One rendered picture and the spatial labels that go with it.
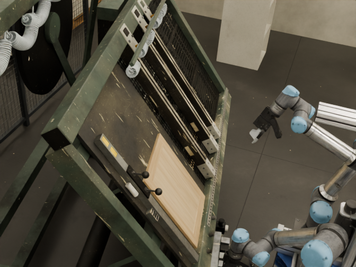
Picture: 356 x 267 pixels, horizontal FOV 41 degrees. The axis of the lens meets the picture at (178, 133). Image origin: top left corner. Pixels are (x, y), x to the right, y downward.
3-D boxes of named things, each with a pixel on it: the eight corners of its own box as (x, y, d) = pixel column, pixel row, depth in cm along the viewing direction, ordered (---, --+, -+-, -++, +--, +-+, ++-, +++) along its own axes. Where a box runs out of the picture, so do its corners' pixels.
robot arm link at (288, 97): (301, 96, 234) (287, 86, 234) (287, 112, 239) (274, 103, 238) (301, 91, 241) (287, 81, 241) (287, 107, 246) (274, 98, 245)
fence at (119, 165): (192, 264, 267) (197, 262, 266) (93, 142, 225) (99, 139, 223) (193, 257, 271) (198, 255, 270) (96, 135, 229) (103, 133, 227)
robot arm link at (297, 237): (350, 213, 192) (267, 224, 231) (337, 226, 185) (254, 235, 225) (363, 238, 192) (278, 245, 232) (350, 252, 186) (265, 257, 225)
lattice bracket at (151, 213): (152, 223, 246) (157, 221, 245) (145, 214, 243) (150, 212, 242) (154, 217, 249) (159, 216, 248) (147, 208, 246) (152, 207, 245)
